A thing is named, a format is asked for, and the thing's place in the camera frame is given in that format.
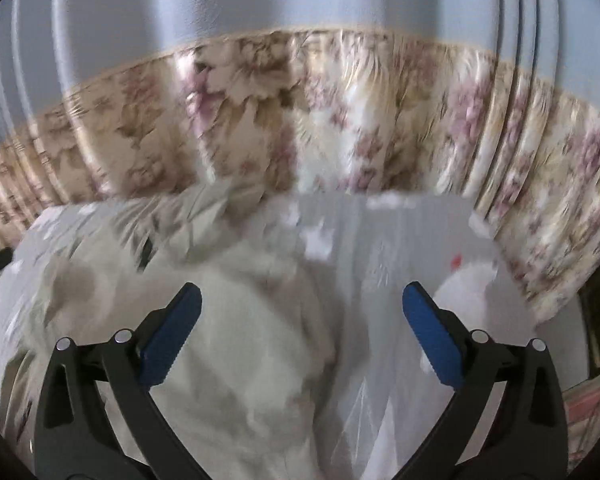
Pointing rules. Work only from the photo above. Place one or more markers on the blue and floral curtain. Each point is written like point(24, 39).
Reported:
point(300, 110)

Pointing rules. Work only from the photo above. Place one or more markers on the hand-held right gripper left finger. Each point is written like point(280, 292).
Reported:
point(168, 340)

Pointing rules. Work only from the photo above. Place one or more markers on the cream garment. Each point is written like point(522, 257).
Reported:
point(260, 360)

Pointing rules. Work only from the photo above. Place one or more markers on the pink striped cloth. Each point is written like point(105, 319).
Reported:
point(592, 410)

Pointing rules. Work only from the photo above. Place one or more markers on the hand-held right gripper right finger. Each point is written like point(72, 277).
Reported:
point(432, 340)

